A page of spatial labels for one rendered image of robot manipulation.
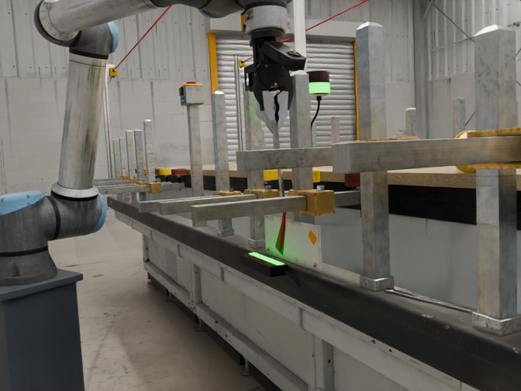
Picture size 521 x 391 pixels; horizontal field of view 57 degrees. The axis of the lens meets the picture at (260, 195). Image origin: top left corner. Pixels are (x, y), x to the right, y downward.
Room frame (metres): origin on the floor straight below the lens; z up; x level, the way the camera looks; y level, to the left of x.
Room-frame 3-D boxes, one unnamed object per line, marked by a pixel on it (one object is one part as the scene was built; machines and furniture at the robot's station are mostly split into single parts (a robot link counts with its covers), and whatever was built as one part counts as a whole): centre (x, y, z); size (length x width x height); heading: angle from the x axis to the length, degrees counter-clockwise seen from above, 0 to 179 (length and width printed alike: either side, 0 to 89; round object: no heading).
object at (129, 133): (2.88, 0.77, 0.91); 0.04 x 0.04 x 0.48; 26
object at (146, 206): (1.47, 0.16, 0.82); 0.44 x 0.03 x 0.04; 116
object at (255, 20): (1.04, -0.03, 1.23); 0.10 x 0.09 x 0.05; 116
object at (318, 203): (1.06, -0.11, 0.85); 0.14 x 0.06 x 0.05; 26
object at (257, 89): (1.02, -0.02, 1.09); 0.05 x 0.02 x 0.09; 116
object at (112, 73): (3.63, 1.09, 1.20); 0.15 x 0.12 x 1.00; 26
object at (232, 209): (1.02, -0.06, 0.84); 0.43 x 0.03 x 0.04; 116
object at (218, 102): (1.53, 0.12, 0.92); 0.04 x 0.04 x 0.48; 26
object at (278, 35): (1.05, -0.03, 1.15); 0.09 x 0.08 x 0.12; 26
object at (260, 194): (1.29, 0.00, 0.84); 0.14 x 0.06 x 0.05; 26
